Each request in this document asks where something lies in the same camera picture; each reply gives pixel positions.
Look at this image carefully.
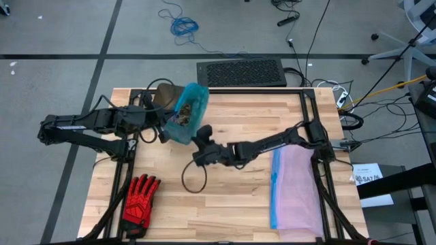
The brown paper ball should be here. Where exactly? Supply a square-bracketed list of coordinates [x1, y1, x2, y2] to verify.
[177, 103, 194, 127]

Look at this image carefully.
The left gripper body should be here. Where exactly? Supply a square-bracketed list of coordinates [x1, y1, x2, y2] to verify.
[134, 101, 164, 137]

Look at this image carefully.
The black box device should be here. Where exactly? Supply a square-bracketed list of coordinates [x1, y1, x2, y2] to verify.
[413, 66, 436, 120]

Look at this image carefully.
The thin black hanging cable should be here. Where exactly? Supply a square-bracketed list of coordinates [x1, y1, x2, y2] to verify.
[350, 16, 436, 110]

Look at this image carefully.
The red black work glove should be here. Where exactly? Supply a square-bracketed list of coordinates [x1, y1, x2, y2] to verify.
[119, 173, 162, 240]

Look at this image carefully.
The dark brown trash bin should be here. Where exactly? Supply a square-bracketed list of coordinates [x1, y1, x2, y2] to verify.
[152, 82, 187, 112]

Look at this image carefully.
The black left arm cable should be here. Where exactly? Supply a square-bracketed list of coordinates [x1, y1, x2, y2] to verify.
[78, 77, 178, 146]

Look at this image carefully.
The white power strip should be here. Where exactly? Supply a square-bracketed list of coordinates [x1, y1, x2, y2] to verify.
[335, 89, 350, 109]

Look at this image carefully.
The pink plastic trash bag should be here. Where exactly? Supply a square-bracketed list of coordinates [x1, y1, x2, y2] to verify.
[269, 144, 325, 242]

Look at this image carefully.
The blue coiled cable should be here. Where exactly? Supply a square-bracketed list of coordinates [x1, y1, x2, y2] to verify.
[157, 0, 265, 59]

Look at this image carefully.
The black power strip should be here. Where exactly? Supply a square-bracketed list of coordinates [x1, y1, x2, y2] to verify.
[276, 12, 301, 28]

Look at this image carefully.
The blue plastic trash bag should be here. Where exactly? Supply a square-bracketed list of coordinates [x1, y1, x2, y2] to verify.
[162, 82, 211, 146]

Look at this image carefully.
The yellow hanging cable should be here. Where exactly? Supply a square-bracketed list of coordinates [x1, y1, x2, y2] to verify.
[339, 74, 429, 112]

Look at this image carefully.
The black coiled floor cable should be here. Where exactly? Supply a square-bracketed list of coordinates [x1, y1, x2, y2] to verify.
[339, 110, 365, 131]

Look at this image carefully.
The black perforated computer case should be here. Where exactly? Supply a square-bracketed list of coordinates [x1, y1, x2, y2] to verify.
[196, 56, 288, 88]

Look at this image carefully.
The black side bench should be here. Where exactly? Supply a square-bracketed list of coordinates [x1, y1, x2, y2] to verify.
[356, 162, 436, 245]

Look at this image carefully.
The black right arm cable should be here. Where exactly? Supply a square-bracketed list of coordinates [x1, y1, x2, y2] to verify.
[180, 157, 208, 195]

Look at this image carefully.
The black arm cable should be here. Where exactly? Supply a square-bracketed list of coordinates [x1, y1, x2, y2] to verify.
[78, 77, 178, 146]
[180, 157, 208, 195]

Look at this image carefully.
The white office chair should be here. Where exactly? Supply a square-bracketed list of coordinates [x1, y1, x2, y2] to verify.
[360, 0, 436, 83]

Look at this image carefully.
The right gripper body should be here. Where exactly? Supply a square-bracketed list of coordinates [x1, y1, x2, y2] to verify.
[203, 141, 238, 167]

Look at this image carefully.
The white printed paper sign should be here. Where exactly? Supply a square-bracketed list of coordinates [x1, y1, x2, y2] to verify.
[349, 162, 395, 209]

